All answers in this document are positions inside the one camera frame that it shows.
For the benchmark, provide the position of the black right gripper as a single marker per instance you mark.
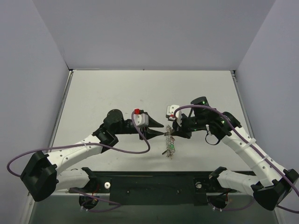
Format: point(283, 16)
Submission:
point(181, 127)

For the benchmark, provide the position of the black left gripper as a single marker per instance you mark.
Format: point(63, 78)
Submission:
point(143, 127)

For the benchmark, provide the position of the metal disc key organizer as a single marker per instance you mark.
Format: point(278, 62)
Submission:
point(169, 153)

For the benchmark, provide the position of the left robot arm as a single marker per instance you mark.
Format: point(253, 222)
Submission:
point(48, 172)

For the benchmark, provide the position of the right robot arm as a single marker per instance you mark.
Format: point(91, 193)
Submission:
point(271, 182)

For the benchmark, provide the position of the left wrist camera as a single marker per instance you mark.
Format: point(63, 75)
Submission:
point(140, 118)

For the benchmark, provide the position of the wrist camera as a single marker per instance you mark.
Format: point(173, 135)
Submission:
point(172, 115)
point(140, 118)

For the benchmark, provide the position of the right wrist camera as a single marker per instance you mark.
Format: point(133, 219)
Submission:
point(172, 115)

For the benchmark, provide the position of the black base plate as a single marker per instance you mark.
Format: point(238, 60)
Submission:
point(153, 187)

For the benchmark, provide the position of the aluminium table edge rail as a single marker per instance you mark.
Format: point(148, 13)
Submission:
point(236, 87)

